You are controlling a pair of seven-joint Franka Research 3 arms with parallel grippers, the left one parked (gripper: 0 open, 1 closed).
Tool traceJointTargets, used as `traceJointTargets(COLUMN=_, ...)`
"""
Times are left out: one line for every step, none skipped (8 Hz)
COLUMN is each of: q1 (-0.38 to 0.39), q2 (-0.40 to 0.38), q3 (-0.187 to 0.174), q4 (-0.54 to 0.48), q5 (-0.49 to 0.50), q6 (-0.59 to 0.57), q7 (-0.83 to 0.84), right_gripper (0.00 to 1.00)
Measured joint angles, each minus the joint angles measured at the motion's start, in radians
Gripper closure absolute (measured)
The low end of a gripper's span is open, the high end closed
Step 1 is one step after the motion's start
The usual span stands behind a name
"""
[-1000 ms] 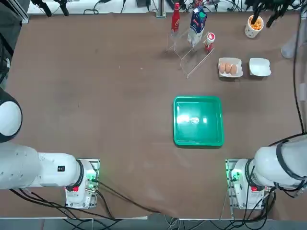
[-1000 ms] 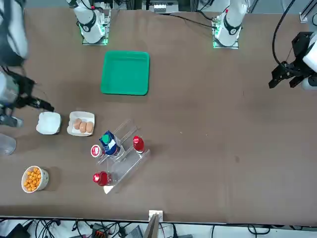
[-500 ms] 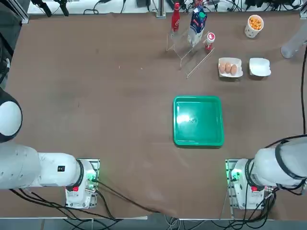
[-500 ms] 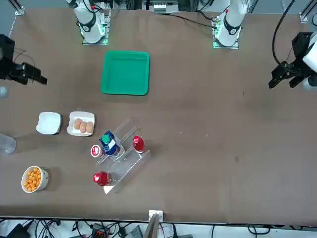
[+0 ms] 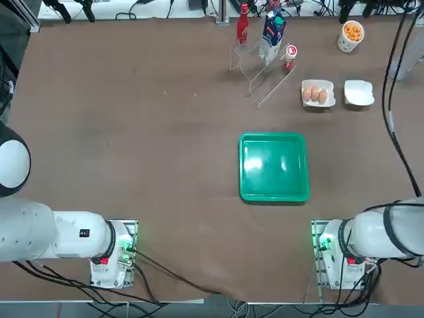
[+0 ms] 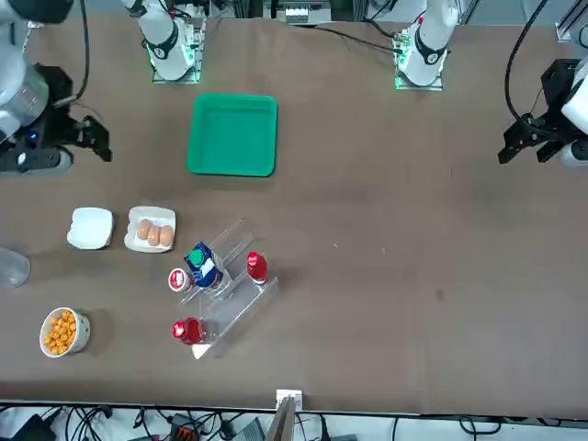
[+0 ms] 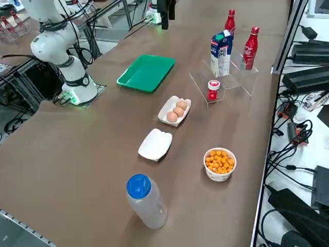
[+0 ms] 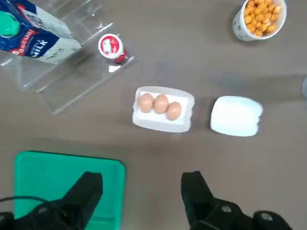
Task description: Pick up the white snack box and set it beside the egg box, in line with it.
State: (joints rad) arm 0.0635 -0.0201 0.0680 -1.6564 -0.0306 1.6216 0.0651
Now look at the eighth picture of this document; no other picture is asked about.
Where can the clear bottle with blue lid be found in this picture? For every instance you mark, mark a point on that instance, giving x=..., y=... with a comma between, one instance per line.
x=304, y=87

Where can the clear acrylic step shelf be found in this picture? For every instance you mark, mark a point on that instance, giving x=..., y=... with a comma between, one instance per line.
x=72, y=91

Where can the white snack box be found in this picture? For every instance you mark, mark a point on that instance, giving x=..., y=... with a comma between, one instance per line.
x=236, y=116

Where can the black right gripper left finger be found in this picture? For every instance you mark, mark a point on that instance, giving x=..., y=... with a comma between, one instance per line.
x=79, y=198

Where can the blue and white milk carton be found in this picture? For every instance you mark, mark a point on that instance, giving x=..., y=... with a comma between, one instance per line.
x=36, y=40

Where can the white egg box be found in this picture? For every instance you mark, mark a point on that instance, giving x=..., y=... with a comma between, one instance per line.
x=158, y=124

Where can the orange snack balls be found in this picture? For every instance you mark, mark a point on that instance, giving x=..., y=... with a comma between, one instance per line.
x=261, y=16

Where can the red jar with white lid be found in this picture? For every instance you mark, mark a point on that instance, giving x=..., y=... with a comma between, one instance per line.
x=110, y=45

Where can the white paper snack cup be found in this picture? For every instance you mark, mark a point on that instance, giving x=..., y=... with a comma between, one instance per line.
x=239, y=28

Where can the green plastic tray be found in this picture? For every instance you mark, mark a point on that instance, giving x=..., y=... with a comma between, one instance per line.
x=48, y=172

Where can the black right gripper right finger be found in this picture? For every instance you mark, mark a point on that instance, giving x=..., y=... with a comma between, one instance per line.
x=199, y=203

